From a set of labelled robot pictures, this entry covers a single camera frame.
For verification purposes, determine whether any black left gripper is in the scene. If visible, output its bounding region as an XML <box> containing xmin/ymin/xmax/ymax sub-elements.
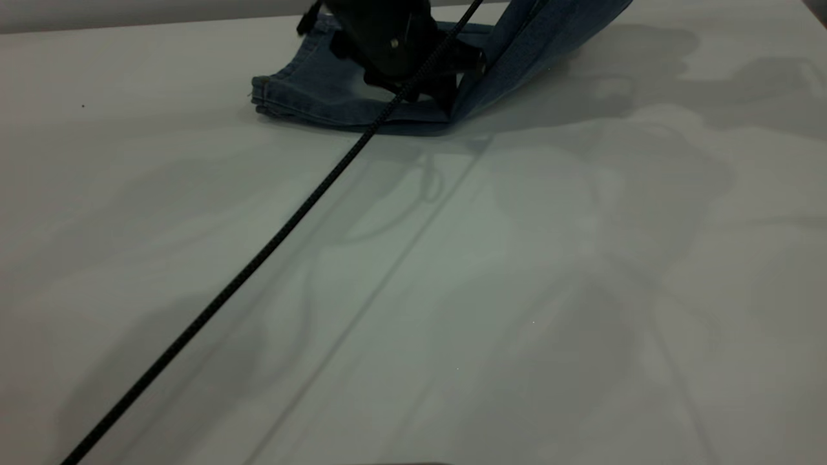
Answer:
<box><xmin>322</xmin><ymin>0</ymin><xmax>487</xmax><ymax>120</ymax></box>

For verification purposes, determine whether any blue denim shorts basketball print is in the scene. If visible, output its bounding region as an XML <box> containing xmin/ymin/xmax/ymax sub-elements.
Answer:
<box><xmin>251</xmin><ymin>0</ymin><xmax>634</xmax><ymax>136</ymax></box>

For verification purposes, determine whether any black braided cable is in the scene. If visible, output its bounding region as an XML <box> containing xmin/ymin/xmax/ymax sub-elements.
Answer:
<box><xmin>60</xmin><ymin>0</ymin><xmax>485</xmax><ymax>465</ymax></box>

